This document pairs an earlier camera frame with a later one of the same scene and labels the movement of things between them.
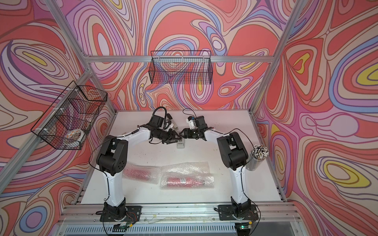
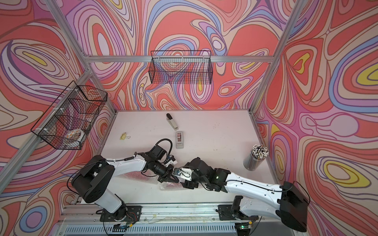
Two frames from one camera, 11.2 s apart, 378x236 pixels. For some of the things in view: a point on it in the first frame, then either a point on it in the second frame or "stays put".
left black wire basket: (67, 124) stays put
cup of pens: (258, 155) stays put
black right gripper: (187, 133) -> (190, 184)
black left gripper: (171, 137) -> (168, 175)
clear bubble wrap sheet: (145, 174) stays put
